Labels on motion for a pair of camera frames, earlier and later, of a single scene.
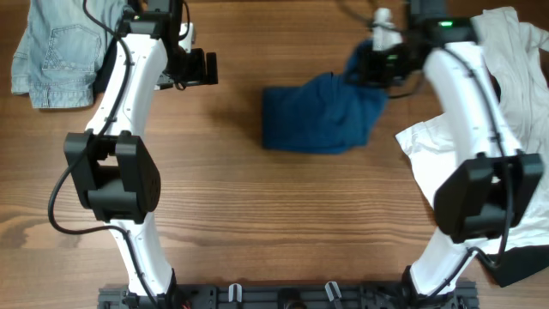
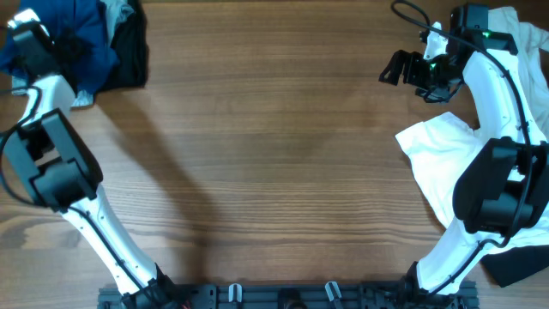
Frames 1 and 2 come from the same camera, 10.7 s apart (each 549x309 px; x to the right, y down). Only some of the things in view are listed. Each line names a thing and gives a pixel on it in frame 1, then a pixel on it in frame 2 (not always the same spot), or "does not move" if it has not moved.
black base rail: (288, 296) does not move
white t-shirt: (516, 55) does not move
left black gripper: (198, 74) -> (72, 45)
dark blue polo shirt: (333, 113) -> (84, 21)
